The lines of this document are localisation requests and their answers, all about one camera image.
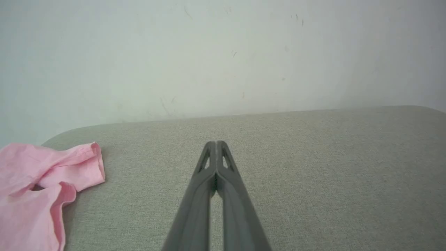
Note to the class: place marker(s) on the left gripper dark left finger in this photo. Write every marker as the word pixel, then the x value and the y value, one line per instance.
pixel 193 209

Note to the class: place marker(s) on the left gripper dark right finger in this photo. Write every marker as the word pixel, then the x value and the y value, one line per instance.
pixel 240 216

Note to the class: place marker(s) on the pink cloth garment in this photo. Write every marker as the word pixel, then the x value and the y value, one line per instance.
pixel 28 195

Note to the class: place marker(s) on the grey fabric sofa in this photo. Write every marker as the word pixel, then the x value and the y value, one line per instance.
pixel 331 181

